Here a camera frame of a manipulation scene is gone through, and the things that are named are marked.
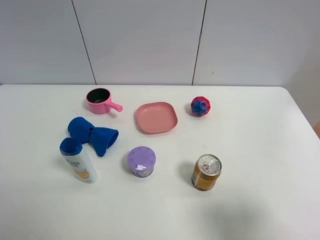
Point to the purple lidded round container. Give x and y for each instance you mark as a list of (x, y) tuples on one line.
[(141, 161)]

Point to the blue crumpled cloth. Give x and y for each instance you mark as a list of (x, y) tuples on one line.
[(101, 138)]

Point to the white bottle blue cap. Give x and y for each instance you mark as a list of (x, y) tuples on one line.
[(76, 156)]

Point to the pink toy saucepan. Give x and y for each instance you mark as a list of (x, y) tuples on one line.
[(100, 102)]

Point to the red blue bumpy ball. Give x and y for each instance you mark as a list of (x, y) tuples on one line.
[(200, 106)]

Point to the pink square plate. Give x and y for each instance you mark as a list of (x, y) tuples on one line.
[(156, 117)]

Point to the gold pull-tab can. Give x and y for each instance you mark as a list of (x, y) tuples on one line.
[(206, 171)]

